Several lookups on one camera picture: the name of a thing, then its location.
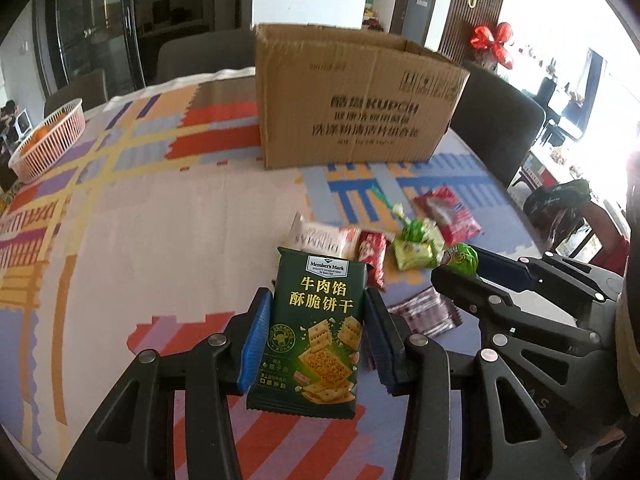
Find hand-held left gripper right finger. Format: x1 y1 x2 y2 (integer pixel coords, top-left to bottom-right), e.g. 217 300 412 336
364 287 576 480

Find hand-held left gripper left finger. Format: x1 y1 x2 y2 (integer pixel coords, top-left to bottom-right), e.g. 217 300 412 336
57 287 275 480

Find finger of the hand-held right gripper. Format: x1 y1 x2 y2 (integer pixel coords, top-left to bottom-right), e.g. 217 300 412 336
431 264 605 362
476 246 625 322

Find round green snack packet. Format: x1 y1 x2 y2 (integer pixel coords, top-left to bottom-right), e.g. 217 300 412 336
439 241 479 277

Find dark red striped packet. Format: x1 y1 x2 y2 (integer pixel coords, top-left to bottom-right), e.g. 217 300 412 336
387 287 459 337

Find dark green cracker packet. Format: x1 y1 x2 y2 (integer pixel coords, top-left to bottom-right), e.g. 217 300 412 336
246 246 372 418

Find white snack packet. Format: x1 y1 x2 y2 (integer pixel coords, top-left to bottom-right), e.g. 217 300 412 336
287 212 352 262

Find brown cardboard box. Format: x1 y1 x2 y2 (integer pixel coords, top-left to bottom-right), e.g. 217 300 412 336
251 22 471 170

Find red snack packet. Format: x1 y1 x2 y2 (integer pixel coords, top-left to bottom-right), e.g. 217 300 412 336
412 185 462 222
440 209 484 249

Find bright green square packet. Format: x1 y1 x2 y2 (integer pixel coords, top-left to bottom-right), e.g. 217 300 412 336
391 234 446 272

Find black plastic bag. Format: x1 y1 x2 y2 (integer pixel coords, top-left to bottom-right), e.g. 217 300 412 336
522 179 592 242

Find small red chocolate packet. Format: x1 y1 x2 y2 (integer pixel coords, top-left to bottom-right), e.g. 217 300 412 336
354 230 389 289

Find small pink white packet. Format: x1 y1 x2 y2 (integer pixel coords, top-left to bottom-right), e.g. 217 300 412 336
340 226 362 261

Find dark grey dining chair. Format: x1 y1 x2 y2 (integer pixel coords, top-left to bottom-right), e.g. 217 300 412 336
449 60 548 189

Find red foil balloon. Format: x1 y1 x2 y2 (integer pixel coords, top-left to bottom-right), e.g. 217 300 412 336
467 22 516 71

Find white basket of oranges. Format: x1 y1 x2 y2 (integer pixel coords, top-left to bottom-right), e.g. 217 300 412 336
8 98 87 183

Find brown wooden door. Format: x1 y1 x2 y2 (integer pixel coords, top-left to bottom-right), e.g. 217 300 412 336
390 0 437 50

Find wide grey dining chair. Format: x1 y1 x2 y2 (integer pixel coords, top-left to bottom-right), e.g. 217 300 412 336
156 27 258 84

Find pile of oranges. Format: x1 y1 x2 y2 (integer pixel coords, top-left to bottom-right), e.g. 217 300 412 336
19 112 67 153

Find small grey dining chair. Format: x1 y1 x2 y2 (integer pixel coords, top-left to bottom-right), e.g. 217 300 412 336
44 69 109 118

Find black framed glass doors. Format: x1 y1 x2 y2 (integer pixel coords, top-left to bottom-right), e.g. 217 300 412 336
32 0 242 100

